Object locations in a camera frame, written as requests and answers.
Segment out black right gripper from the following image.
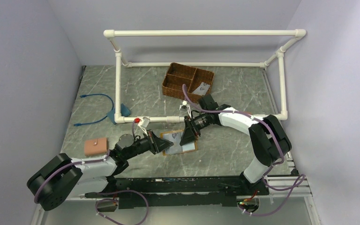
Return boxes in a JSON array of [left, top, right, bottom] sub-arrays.
[[180, 112, 210, 146]]

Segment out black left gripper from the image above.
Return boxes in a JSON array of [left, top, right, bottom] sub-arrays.
[[125, 129, 173, 160]]

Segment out orange card holder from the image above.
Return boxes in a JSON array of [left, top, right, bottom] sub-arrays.
[[160, 129, 199, 157]]

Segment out blue credit cards stack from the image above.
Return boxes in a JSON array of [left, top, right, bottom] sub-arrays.
[[162, 131, 197, 155]]

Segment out white patterned credit card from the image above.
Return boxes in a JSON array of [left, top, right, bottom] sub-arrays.
[[192, 82, 210, 96]]

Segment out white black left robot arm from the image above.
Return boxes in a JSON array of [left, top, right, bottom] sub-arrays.
[[26, 130, 173, 211]]

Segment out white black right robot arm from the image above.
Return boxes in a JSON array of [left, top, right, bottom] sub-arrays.
[[180, 94, 292, 195]]

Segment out teal blue pouch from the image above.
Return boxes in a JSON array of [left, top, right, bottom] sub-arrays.
[[106, 104, 131, 124]]

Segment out brown woven wicker basket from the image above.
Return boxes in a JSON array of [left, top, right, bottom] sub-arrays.
[[162, 62, 214, 103]]

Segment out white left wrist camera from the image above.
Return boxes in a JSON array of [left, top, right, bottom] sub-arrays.
[[134, 117, 150, 130]]

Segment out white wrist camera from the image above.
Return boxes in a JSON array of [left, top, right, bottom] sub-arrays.
[[179, 100, 190, 113], [134, 117, 150, 130]]

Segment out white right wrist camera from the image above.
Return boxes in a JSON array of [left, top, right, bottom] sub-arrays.
[[179, 100, 190, 113]]

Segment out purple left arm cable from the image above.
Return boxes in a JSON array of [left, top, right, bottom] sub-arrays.
[[33, 118, 146, 204]]

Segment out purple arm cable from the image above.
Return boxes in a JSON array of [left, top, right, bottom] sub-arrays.
[[33, 118, 146, 204], [181, 83, 307, 193]]

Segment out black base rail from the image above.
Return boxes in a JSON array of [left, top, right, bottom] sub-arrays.
[[84, 176, 269, 209]]

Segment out aluminium extrusion frame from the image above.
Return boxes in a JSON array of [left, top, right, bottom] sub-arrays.
[[30, 177, 322, 225]]

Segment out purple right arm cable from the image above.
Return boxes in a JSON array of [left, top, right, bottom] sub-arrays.
[[181, 83, 307, 193]]

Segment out white PVC pipe frame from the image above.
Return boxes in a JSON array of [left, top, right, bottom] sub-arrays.
[[103, 29, 307, 124]]

